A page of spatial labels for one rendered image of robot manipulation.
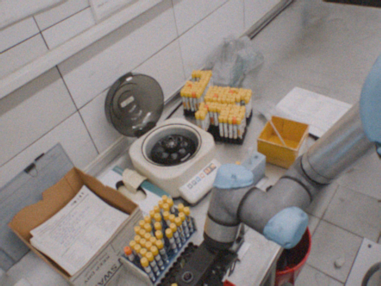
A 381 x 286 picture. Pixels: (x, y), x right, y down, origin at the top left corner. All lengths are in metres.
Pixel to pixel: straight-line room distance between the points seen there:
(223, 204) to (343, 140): 0.25
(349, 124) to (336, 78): 1.00
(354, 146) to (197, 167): 0.57
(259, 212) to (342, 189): 1.65
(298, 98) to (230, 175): 0.81
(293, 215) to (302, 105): 0.81
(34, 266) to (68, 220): 0.16
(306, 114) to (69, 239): 0.92
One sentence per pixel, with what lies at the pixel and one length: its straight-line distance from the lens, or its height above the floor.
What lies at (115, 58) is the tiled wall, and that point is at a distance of 1.13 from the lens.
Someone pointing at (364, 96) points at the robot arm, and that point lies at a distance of 0.31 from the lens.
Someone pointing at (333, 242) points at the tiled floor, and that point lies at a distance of 2.01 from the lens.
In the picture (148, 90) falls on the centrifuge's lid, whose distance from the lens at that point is 1.17.
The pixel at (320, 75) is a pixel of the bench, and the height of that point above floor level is 0.87.
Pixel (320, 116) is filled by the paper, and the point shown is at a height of 0.89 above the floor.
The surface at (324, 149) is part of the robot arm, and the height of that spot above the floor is 1.30.
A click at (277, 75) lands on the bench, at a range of 1.54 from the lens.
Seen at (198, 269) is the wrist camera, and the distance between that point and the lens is 0.70.
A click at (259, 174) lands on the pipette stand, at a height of 0.92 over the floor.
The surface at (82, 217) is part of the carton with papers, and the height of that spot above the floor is 0.94.
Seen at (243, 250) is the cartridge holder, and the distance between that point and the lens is 0.93.
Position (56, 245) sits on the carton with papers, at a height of 0.94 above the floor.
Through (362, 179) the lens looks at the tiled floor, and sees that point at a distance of 2.33.
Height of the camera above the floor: 1.71
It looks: 43 degrees down
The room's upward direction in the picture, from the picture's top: 11 degrees counter-clockwise
